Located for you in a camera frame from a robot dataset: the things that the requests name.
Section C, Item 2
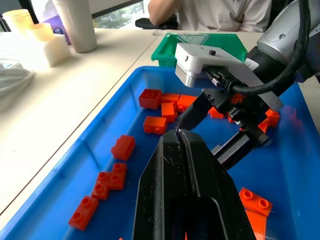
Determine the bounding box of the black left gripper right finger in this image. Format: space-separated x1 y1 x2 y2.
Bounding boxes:
179 130 257 240

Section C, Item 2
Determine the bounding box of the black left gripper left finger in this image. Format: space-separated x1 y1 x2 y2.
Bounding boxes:
131 129 201 240

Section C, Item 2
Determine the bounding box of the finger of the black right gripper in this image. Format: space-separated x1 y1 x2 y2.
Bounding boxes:
211 129 256 171
177 93 210 131

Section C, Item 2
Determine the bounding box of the blue plastic bin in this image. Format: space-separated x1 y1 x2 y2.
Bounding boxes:
0 65 320 240

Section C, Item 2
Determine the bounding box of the green plastic bin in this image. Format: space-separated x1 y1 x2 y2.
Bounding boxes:
150 32 249 68

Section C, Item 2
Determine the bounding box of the orange toy building brick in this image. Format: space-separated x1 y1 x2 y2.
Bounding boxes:
159 92 181 105
143 116 168 135
264 108 281 127
257 119 271 134
176 94 199 113
108 162 128 191
111 134 136 161
208 106 225 120
68 195 100 231
138 88 163 110
91 171 112 200
161 102 179 123
238 187 273 217

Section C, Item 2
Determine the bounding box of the person in white shirt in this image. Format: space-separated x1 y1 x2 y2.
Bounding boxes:
174 0 273 33

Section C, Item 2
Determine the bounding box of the black chair armrest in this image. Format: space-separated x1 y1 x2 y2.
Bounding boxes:
134 17 180 31

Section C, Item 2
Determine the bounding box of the tall white tumbler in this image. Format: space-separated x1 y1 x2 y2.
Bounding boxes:
52 0 98 54

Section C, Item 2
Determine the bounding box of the white foam block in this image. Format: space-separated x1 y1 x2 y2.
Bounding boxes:
40 33 73 68

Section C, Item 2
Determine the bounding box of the purple tissue packet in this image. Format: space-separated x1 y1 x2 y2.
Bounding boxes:
42 15 73 46

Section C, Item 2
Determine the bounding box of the small pale yellow cup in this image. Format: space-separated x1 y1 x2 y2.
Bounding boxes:
25 22 56 43

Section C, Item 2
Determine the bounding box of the white plastic bag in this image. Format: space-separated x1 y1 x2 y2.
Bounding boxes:
0 58 35 99

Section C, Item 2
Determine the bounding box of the large pale yellow cup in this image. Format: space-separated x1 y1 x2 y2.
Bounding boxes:
2 9 35 38

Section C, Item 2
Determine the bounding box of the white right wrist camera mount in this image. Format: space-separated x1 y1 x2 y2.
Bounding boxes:
174 42 284 111

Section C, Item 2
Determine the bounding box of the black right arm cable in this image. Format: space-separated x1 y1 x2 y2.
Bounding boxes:
211 0 313 98

